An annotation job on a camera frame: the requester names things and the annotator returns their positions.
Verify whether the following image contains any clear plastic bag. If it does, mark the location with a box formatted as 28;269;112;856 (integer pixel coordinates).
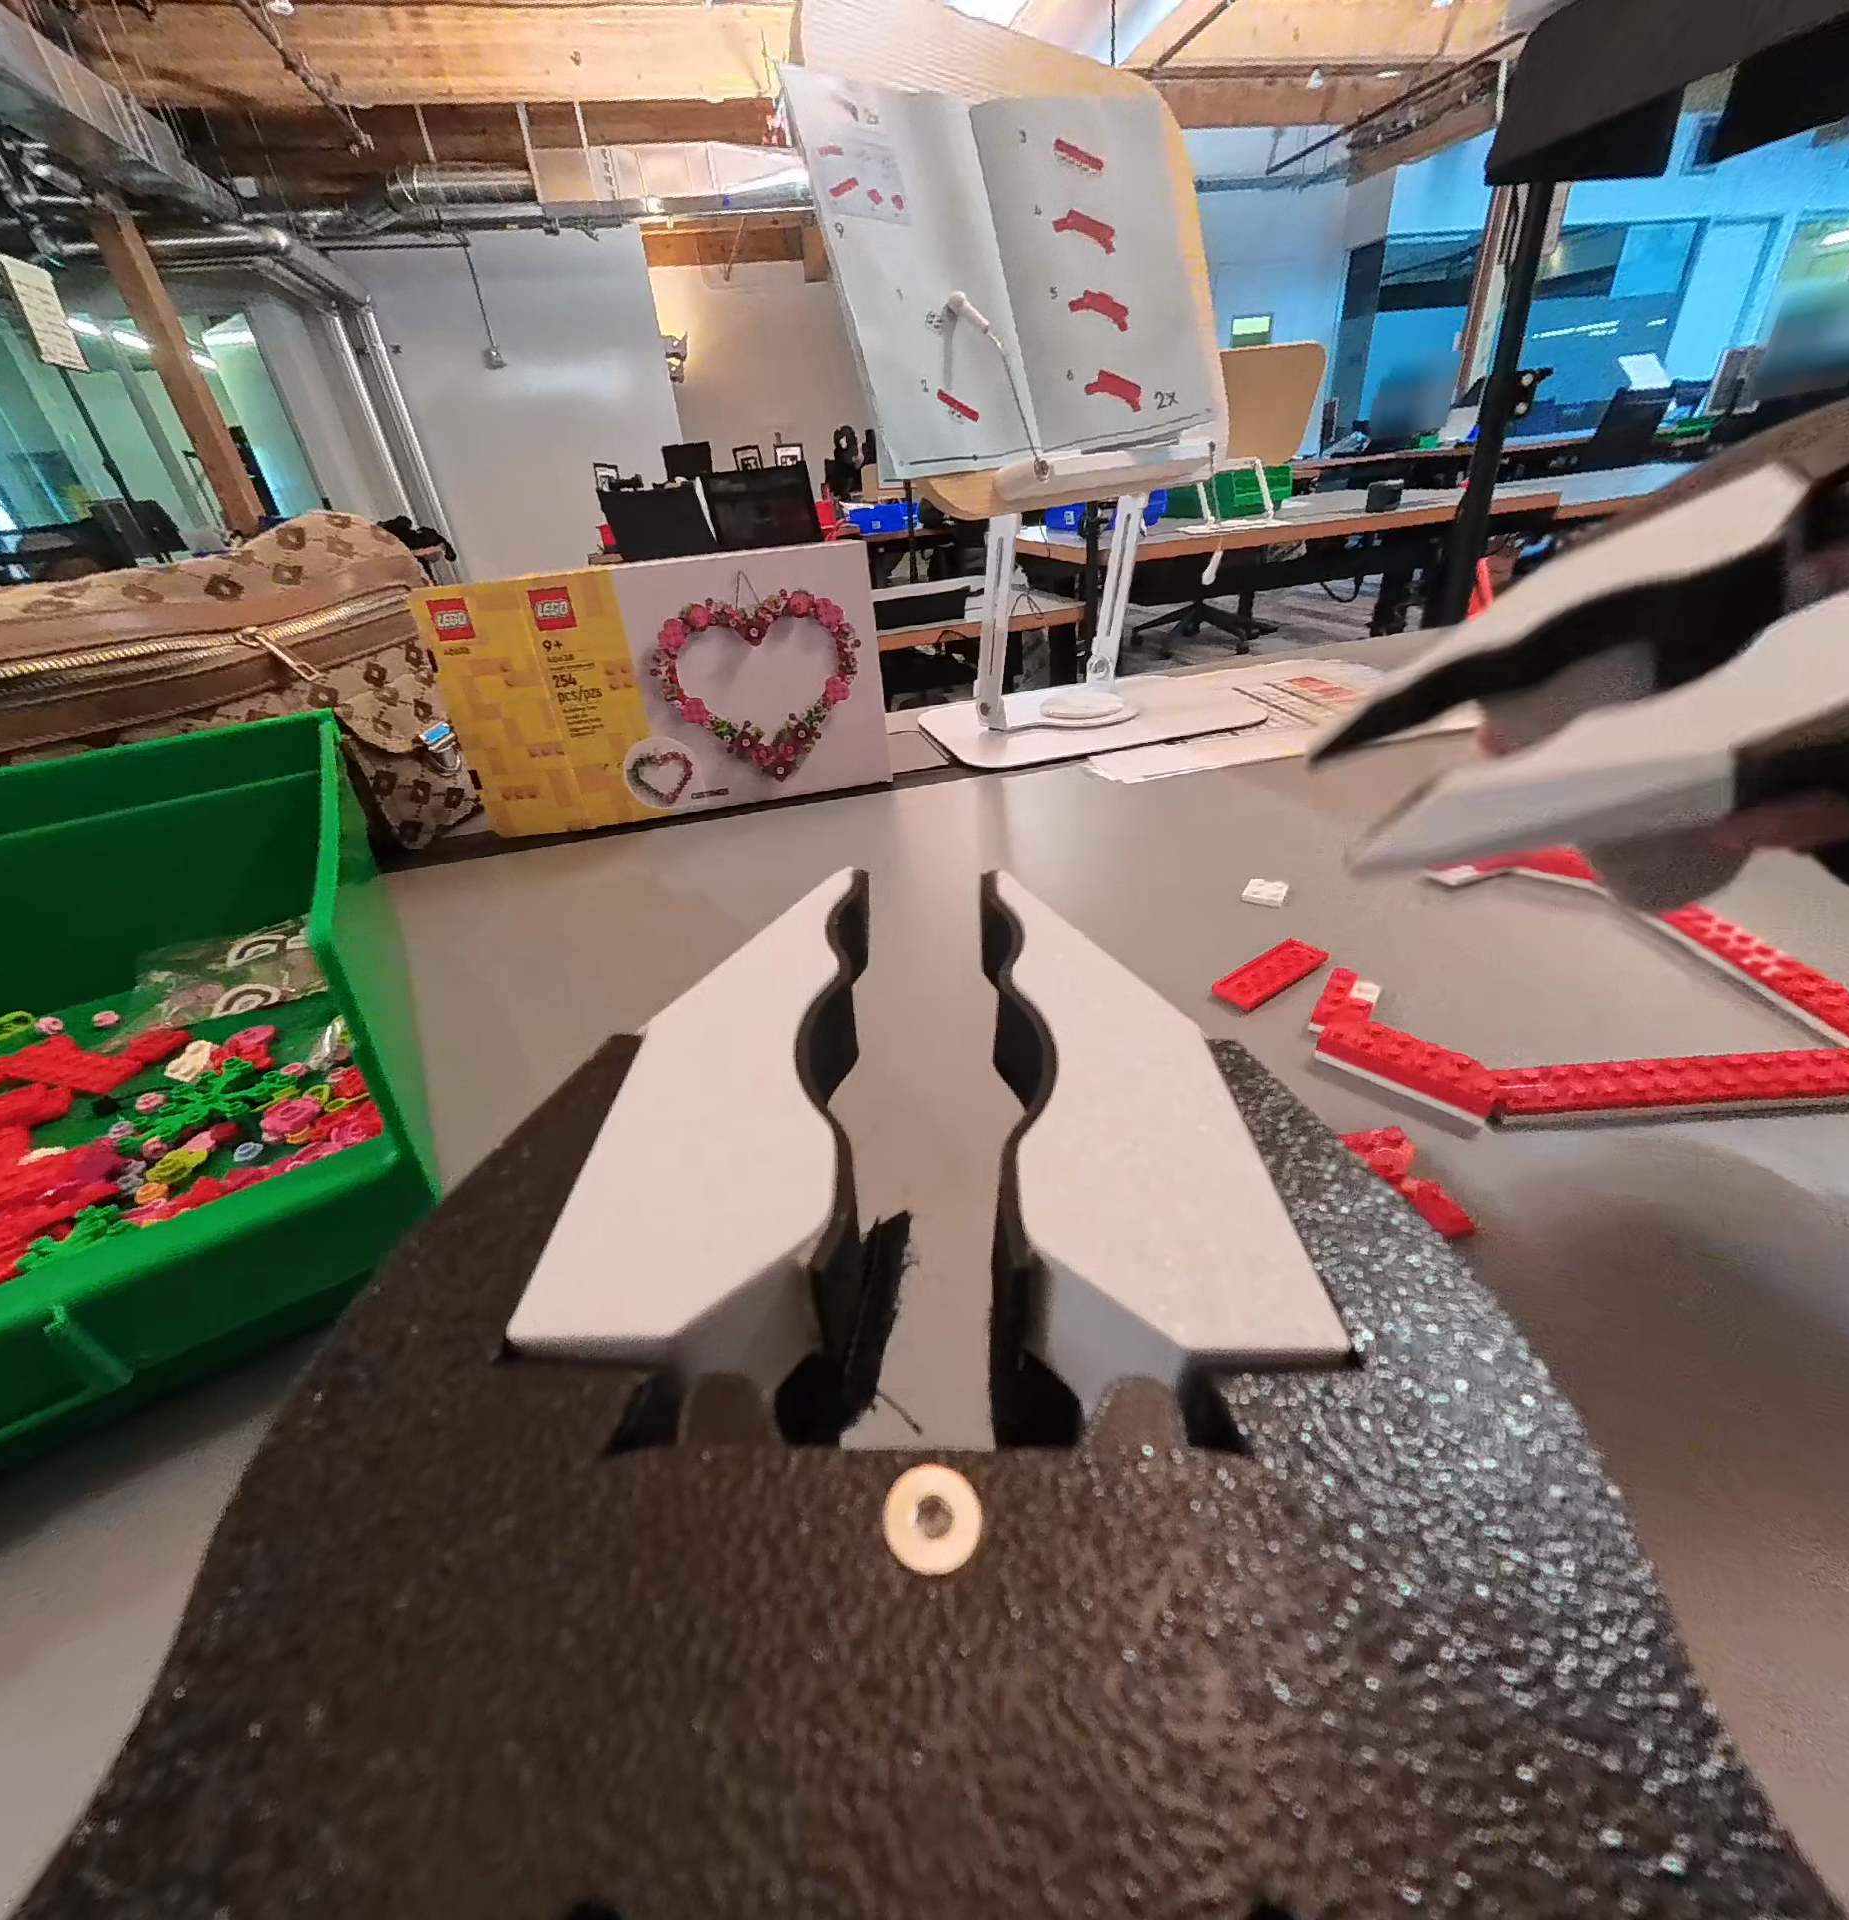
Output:
137;918;334;1026

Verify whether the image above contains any black stand with platform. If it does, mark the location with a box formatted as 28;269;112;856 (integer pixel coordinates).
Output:
1425;0;1849;631

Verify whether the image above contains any patterned beige handbag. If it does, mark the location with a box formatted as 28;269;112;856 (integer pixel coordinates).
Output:
0;509;485;851

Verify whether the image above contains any red flat lego plate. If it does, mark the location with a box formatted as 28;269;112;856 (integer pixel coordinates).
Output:
1213;937;1329;1012

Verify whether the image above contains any pile of loose lego pieces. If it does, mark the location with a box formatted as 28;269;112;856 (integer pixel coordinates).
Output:
0;1002;394;1301

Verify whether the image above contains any red lego heart frame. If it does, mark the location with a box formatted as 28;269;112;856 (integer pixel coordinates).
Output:
1311;843;1849;1130

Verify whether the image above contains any lego instruction booklet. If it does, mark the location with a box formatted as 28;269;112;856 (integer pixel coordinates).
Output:
778;62;1222;483

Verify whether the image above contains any hanging white sign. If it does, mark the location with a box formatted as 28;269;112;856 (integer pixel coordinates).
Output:
0;251;95;375

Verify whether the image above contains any small red lego piece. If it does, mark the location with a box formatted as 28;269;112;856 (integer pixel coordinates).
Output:
1340;1123;1480;1241

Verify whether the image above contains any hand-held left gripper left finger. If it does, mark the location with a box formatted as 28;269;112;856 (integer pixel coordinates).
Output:
507;866;872;1373

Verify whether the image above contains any printed paper sheet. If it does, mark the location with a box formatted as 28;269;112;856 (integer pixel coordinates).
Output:
1086;660;1486;785

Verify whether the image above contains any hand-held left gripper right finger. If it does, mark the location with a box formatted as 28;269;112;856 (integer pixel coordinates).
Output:
981;870;1354;1389

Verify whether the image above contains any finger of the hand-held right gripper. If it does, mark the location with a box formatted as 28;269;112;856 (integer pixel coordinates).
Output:
1346;588;1849;878
1306;462;1821;762

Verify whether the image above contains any long wooden desk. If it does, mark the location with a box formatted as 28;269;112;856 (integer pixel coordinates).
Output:
1015;455;1691;640

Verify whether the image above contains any green plastic bin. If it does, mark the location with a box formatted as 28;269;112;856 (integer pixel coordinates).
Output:
0;710;441;1488

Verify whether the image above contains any small green storage bin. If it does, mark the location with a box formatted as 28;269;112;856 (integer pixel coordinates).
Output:
1170;462;1295;529

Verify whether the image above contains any lego set box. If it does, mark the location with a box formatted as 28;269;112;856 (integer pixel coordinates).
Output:
408;539;894;839

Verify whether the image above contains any silver air duct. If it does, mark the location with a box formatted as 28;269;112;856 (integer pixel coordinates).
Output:
384;162;815;230

